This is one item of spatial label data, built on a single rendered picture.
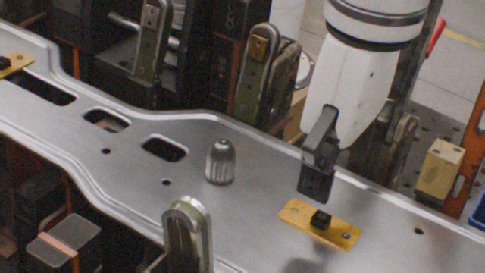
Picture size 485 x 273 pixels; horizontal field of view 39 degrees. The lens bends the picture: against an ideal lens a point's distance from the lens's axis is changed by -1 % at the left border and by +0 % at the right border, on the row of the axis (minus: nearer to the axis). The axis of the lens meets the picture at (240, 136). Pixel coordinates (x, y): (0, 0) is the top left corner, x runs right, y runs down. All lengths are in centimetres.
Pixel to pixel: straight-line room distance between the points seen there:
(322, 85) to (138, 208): 25
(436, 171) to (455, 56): 268
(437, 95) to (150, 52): 226
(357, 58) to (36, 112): 43
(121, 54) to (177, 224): 53
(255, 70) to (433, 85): 232
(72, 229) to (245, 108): 29
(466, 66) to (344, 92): 281
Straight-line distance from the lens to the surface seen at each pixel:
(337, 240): 71
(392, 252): 72
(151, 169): 77
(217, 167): 74
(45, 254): 69
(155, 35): 91
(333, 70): 57
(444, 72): 327
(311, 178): 63
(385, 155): 81
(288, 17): 127
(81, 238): 70
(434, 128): 150
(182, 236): 56
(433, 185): 78
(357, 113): 59
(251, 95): 87
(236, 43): 91
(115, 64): 102
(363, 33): 56
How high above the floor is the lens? 148
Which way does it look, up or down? 36 degrees down
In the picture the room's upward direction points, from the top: 8 degrees clockwise
